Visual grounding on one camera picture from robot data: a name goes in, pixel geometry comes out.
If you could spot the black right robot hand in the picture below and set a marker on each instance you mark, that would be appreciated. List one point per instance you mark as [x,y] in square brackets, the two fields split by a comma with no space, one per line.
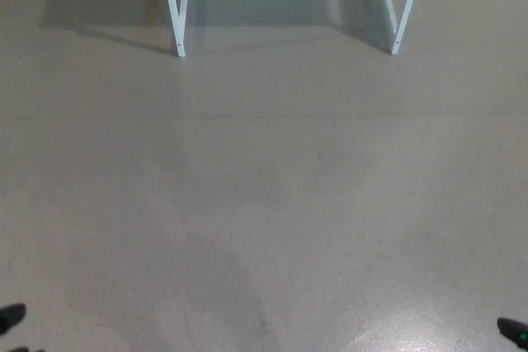
[513,332]

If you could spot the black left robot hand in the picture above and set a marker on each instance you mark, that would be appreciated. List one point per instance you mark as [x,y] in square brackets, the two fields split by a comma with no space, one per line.
[11,315]

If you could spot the white desk with metal frame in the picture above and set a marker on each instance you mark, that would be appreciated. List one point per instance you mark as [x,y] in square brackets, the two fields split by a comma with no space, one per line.
[180,36]

